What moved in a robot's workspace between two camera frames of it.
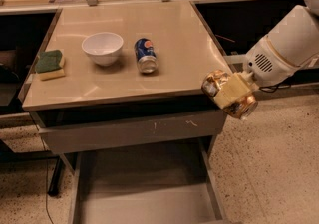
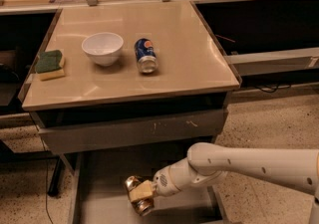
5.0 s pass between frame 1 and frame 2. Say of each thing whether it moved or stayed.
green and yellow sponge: stayed
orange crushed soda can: moved
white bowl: stayed
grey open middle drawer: stayed
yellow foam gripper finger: moved
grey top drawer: stayed
